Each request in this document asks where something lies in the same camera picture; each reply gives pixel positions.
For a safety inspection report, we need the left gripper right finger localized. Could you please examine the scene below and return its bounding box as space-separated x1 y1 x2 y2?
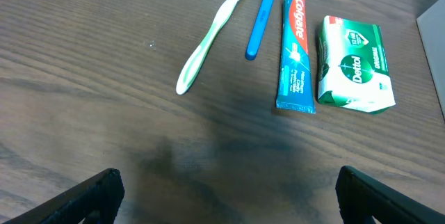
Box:
335 166 444 224

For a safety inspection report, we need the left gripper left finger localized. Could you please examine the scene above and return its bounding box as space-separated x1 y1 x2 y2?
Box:
6 168 125 224

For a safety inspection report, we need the green white toothbrush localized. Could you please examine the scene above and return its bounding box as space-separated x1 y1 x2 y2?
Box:
175 0 240 95

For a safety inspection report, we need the green Dettol soap pack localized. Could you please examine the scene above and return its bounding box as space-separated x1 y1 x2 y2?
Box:
317 15 396 113

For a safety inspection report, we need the Colgate toothpaste tube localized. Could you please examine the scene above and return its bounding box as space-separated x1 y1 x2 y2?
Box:
275 0 316 113

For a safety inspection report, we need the white box pink interior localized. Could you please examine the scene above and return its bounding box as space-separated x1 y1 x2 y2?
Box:
416 0 444 116

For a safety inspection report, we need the blue disposable razor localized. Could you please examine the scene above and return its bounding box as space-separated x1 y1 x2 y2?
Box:
245 0 274 61

